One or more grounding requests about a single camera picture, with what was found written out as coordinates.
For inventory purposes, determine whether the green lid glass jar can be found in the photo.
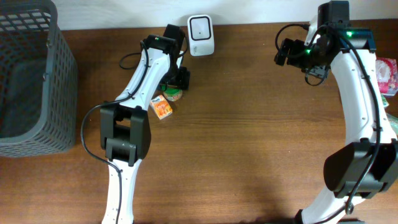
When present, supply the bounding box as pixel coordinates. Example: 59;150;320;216
163;88;183;101

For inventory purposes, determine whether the orange tissue pack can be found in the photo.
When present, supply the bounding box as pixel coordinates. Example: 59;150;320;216
150;95;173;119

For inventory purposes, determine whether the red purple pad package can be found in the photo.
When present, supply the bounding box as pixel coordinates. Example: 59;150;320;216
376;57;397;96

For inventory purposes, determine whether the mint green wipes packet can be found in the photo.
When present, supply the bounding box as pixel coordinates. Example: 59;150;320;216
387;114;398;135

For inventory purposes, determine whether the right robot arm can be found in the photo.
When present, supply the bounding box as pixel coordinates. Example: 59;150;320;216
274;1;397;223

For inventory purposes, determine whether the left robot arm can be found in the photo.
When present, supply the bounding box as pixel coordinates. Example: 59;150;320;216
100;24;190;223

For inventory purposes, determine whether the white barcode scanner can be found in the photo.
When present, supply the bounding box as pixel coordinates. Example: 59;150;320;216
187;14;215;57

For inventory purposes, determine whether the grey plastic mesh basket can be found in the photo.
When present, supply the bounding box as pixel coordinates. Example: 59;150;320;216
1;1;78;158

